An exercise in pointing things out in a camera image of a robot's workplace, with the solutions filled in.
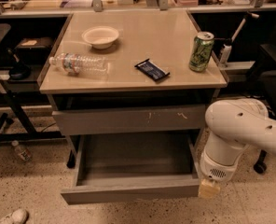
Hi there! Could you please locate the grey drawer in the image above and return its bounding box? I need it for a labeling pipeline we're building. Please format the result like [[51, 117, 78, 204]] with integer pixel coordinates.
[[52, 105, 205, 135], [62, 131, 200, 204]]

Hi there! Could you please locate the black desk lamp base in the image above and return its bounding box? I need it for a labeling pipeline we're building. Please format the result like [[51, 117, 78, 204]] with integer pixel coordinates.
[[7, 49, 31, 80]]

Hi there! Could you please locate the green soda can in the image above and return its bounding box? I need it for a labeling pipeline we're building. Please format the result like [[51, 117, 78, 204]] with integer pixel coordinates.
[[189, 32, 214, 72]]

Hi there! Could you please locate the white handheld tool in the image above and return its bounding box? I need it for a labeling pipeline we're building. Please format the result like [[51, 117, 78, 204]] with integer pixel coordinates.
[[218, 12, 259, 67]]

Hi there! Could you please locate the black folding stand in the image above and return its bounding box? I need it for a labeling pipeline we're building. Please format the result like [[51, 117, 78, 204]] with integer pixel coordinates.
[[0, 22, 66, 166]]

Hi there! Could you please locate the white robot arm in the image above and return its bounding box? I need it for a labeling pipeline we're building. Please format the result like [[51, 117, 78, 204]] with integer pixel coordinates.
[[199, 98, 276, 198]]

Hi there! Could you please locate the white shoe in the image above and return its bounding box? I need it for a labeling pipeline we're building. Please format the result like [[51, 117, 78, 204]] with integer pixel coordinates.
[[0, 209, 29, 224]]

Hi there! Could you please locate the blue snack bar wrapper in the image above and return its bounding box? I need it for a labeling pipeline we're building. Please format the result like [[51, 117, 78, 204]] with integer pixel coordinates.
[[135, 59, 170, 81]]

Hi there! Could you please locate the clear plastic water bottle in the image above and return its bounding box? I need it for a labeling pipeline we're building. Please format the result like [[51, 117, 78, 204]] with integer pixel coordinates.
[[48, 53, 108, 77]]

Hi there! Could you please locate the water bottle on floor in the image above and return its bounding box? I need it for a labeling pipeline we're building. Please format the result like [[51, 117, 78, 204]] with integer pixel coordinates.
[[11, 140, 32, 161]]

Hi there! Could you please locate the black box on shelf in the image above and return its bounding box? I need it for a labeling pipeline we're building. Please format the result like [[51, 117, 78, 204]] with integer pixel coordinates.
[[15, 36, 53, 56]]

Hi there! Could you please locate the white paper bowl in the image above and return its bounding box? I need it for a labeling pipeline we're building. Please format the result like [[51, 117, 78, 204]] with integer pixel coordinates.
[[82, 26, 119, 49]]

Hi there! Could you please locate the grey drawer cabinet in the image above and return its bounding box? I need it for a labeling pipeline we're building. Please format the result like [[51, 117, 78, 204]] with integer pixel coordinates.
[[36, 8, 230, 170]]

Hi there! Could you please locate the grey top drawer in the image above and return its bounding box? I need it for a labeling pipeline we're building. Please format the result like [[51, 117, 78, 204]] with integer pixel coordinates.
[[52, 105, 205, 135]]

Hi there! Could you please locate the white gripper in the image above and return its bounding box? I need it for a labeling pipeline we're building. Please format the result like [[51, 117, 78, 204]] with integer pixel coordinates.
[[199, 151, 237, 199]]

